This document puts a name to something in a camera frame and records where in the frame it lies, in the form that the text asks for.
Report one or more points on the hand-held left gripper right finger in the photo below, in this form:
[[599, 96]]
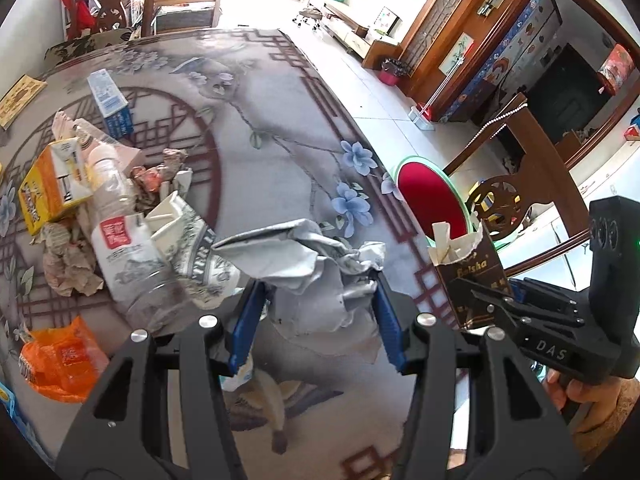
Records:
[[389, 327]]

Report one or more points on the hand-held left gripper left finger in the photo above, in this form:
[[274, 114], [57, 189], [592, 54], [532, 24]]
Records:
[[245, 327]]

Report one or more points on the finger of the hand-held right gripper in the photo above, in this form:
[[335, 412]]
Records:
[[522, 287], [480, 294]]

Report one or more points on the dark brown cigarette pack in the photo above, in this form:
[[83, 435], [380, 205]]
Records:
[[475, 265]]

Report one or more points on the grey paper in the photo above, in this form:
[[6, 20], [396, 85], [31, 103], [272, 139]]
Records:
[[305, 270]]

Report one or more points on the red bin with green rim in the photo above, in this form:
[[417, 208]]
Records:
[[435, 200]]

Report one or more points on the red printed paper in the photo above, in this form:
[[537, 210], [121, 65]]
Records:
[[150, 180]]

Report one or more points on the yellow cardboard box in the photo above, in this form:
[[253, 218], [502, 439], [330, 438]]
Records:
[[50, 190]]

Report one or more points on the person's right hand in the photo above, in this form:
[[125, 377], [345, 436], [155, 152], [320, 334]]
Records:
[[595, 402]]

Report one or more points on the crumpled banknote print paper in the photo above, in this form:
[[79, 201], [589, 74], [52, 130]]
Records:
[[190, 245]]

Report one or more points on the carved wooden chair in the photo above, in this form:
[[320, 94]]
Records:
[[550, 170]]

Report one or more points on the clear plastic bottle red label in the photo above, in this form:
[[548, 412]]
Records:
[[125, 260]]

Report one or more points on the crumpled newspaper ball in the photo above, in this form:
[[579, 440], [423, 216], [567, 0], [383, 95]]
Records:
[[175, 165]]

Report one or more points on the orange plastic bag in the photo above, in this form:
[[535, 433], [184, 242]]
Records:
[[60, 360]]

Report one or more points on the large crumpled beige newspaper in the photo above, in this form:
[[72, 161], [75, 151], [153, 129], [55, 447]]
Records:
[[67, 265]]

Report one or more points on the white mop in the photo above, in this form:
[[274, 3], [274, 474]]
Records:
[[425, 112]]

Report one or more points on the red patterned box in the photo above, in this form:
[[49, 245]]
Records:
[[617, 67]]

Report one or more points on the floral printed tablecloth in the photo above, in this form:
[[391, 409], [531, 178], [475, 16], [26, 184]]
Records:
[[280, 110]]

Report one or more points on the small red waste basket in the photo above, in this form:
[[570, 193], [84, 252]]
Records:
[[391, 76]]

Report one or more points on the blue patterned curtain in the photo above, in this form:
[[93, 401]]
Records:
[[520, 45]]

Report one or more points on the blue and white box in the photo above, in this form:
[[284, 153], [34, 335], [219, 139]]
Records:
[[107, 97]]

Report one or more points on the pink carton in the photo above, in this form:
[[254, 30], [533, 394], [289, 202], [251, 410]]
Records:
[[62, 127]]

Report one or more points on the wooden lattice partition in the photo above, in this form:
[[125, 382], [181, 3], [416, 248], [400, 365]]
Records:
[[440, 20]]

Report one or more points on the framed picture board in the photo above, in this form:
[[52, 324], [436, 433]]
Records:
[[386, 18]]

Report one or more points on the low light cabinet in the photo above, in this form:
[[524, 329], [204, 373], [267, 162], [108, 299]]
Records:
[[350, 25]]

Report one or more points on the swivel stool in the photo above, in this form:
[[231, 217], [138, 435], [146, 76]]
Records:
[[307, 14]]

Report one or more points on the white rack with magazines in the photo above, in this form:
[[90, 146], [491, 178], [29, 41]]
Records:
[[134, 7]]

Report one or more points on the wooden chair with floral seat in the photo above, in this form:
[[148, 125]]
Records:
[[107, 15]]

